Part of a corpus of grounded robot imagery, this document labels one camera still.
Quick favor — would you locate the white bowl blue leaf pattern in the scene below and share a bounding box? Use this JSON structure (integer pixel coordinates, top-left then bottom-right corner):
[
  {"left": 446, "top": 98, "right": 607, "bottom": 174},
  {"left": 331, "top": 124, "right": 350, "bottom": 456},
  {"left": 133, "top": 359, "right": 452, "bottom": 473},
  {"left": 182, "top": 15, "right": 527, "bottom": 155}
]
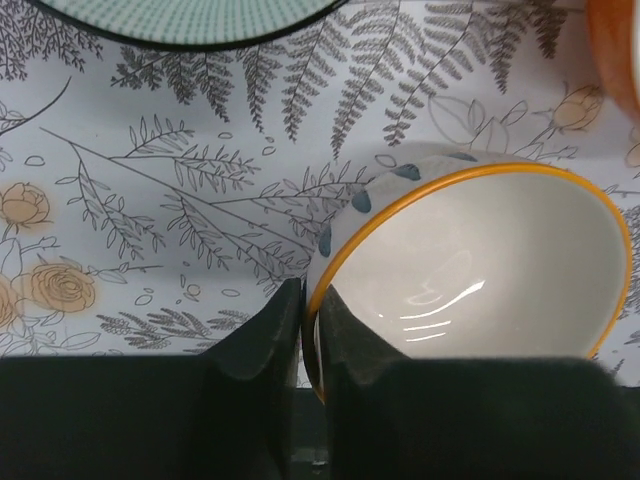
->
[{"left": 302, "top": 151, "right": 633, "bottom": 395}]

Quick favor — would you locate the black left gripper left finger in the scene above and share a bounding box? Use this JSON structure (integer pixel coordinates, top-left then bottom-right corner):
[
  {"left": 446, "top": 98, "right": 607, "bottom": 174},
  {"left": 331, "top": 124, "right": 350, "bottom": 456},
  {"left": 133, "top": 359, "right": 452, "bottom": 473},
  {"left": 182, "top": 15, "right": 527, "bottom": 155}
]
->
[{"left": 1, "top": 279, "right": 303, "bottom": 479}]

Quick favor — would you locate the floral patterned table mat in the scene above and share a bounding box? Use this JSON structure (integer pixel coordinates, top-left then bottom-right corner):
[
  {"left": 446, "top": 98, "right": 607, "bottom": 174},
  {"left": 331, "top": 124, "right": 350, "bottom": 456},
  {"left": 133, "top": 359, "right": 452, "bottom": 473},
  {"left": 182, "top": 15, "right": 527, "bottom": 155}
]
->
[{"left": 1, "top": 1, "right": 639, "bottom": 357}]

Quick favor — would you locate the orange bowl black inside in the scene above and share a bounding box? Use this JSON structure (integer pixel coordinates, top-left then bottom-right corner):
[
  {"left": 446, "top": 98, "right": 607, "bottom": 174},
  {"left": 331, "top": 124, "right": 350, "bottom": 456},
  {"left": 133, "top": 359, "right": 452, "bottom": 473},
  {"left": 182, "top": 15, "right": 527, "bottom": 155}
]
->
[{"left": 585, "top": 0, "right": 639, "bottom": 126}]

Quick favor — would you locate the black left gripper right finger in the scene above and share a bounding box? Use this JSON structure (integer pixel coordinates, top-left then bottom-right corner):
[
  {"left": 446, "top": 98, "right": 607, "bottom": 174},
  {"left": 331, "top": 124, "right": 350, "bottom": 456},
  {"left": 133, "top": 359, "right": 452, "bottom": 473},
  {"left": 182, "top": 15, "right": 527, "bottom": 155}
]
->
[{"left": 318, "top": 289, "right": 639, "bottom": 479}]

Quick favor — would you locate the pale green ribbed bowl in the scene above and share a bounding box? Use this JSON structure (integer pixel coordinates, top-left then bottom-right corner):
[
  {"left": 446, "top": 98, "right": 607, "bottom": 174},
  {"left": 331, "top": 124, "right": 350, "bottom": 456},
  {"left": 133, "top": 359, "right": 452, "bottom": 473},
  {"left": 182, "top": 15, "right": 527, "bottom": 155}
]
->
[{"left": 32, "top": 0, "right": 344, "bottom": 52}]

